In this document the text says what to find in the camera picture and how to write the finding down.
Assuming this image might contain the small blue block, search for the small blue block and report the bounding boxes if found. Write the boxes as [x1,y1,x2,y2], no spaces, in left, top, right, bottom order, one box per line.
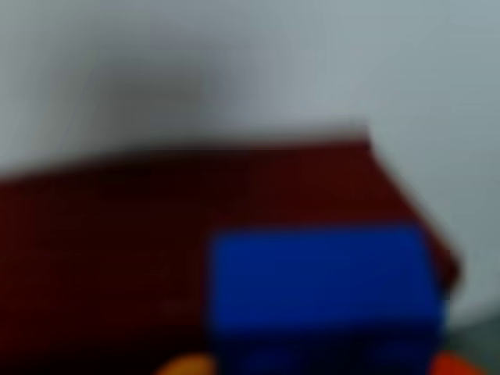
[206,224,448,375]

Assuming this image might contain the dark brown box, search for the dark brown box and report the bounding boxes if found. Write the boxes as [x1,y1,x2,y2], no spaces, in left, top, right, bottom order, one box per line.
[0,127,463,375]

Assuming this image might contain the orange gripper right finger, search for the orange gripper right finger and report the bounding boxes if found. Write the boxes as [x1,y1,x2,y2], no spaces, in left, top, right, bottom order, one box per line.
[427,350,491,375]

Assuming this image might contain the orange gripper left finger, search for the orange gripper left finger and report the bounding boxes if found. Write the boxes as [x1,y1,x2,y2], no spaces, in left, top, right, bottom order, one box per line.
[155,353,218,375]

